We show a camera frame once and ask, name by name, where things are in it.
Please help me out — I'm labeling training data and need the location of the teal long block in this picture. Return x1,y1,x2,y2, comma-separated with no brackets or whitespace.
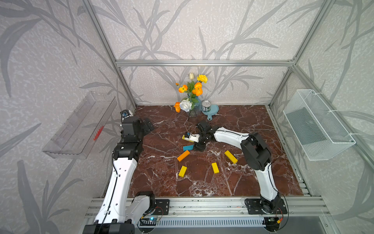
183,145,194,151

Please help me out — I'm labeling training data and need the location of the orange block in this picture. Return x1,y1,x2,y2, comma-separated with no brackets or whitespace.
177,150,190,162

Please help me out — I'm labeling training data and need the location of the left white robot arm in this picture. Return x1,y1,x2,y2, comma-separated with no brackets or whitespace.
83,116,155,234

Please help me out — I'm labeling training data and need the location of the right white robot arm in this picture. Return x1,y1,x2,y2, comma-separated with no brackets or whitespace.
194,121,282,214

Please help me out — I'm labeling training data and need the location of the light blue dish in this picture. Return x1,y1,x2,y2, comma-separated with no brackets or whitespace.
201,104,219,121

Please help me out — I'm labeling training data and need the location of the metal tin can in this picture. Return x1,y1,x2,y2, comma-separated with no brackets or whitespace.
201,100,211,112

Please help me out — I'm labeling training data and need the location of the flower bouquet in vase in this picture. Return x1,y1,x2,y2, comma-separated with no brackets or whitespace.
173,73,208,118

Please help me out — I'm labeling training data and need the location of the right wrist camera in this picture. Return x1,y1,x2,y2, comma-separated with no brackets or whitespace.
185,132,200,142

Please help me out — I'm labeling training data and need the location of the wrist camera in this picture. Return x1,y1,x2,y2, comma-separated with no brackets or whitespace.
185,132,200,142
120,109,133,120

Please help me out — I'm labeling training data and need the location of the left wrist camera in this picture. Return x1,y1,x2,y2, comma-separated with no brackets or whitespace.
120,109,133,120

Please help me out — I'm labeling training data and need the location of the clear plastic wall tray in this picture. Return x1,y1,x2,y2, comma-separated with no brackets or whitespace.
42,91,117,160

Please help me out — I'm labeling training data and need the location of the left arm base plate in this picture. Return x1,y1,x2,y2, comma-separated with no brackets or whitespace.
152,199,170,215

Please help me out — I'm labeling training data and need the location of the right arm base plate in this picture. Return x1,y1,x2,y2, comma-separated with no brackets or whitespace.
244,196,288,215

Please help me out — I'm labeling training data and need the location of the white wire wall basket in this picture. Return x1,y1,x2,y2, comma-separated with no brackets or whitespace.
283,89,356,161

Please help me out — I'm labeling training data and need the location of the aluminium front rail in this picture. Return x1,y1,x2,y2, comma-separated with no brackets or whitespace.
84,196,331,218

